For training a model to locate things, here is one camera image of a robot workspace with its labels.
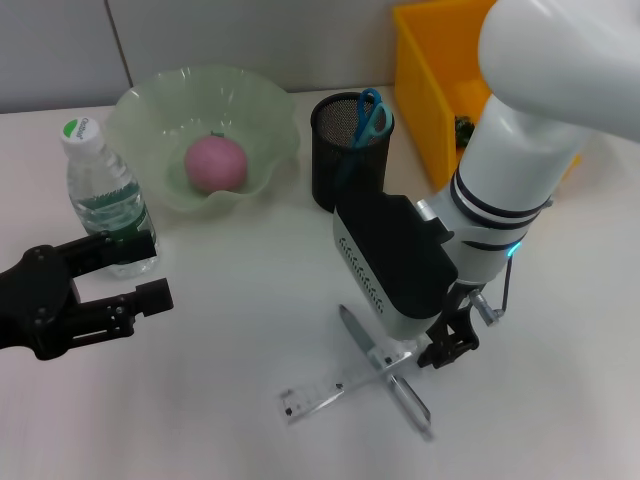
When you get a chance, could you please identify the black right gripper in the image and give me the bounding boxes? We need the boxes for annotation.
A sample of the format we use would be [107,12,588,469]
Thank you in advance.
[417,282,482,370]

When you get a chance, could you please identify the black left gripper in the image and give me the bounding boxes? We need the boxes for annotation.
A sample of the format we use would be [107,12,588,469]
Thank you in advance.
[0,228,175,362]

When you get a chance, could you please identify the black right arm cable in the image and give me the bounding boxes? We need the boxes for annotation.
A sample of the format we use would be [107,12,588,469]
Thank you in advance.
[492,257,515,324]

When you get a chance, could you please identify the pink peach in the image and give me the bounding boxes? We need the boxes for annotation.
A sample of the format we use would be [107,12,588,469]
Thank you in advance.
[183,134,249,196]

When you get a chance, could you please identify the pale green glass fruit plate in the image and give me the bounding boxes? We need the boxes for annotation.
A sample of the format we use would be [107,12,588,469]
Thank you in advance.
[107,63,302,225]

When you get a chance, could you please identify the silver grey pen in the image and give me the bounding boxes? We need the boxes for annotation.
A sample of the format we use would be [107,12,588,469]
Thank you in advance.
[338,303,434,442]

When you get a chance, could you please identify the black mesh pen cup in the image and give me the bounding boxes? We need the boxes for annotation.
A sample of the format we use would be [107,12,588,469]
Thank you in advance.
[310,92,396,214]

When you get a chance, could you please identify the clear plastic ruler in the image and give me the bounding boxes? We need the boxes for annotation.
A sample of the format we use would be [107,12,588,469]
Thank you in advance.
[278,349,416,427]

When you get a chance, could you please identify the clear water bottle green label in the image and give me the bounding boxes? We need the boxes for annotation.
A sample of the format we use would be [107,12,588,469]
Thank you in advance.
[60,117,161,279]

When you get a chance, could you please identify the blue scissors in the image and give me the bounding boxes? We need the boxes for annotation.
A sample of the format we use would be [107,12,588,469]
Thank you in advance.
[333,88,392,189]

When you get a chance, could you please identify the green plastic wrapper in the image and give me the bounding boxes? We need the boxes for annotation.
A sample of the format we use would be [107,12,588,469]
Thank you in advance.
[453,114,476,150]

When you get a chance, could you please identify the yellow plastic storage bin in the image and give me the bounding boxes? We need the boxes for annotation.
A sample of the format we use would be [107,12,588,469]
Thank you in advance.
[391,0,584,192]

